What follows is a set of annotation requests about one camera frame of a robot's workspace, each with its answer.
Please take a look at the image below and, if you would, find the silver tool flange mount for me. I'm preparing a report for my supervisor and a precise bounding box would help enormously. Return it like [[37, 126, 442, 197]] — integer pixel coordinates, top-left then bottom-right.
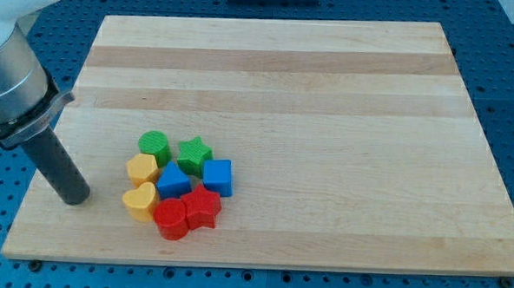
[[0, 70, 75, 151]]

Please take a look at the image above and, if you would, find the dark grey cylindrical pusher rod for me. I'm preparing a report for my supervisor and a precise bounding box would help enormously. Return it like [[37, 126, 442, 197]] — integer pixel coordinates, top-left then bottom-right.
[[22, 127, 90, 206]]

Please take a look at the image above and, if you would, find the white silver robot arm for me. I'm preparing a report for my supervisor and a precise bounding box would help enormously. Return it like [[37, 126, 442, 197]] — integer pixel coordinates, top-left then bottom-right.
[[0, 0, 90, 206]]

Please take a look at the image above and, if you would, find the green star block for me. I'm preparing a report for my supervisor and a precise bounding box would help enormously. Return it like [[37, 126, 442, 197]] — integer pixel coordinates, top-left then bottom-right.
[[177, 136, 213, 178]]

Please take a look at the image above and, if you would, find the red star block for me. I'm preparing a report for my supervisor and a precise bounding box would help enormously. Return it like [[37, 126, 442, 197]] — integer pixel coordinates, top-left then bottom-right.
[[181, 183, 222, 230]]

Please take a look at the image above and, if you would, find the yellow hexagon block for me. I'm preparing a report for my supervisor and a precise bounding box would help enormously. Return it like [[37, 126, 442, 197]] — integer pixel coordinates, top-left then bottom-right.
[[126, 154, 160, 187]]

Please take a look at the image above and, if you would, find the green cylinder block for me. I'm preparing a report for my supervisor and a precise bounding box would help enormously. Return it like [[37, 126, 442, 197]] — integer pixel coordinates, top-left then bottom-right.
[[138, 130, 171, 167]]

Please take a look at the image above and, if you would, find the yellow heart block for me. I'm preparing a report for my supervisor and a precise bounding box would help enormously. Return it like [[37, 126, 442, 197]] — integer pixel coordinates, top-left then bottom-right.
[[122, 182, 159, 223]]

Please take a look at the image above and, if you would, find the blue triangle block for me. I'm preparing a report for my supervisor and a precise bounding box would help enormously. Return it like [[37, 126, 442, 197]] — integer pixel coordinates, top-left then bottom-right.
[[155, 161, 192, 199]]

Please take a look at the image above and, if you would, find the red cylinder block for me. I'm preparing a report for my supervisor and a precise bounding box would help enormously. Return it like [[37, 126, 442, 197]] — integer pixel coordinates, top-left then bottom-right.
[[153, 199, 189, 240]]

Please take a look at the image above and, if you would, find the blue cube block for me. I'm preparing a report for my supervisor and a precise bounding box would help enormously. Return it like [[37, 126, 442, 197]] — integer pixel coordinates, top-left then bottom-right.
[[202, 159, 234, 198]]

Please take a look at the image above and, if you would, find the light wooden board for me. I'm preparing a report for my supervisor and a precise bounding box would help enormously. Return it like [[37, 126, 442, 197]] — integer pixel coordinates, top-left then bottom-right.
[[2, 16, 514, 277]]

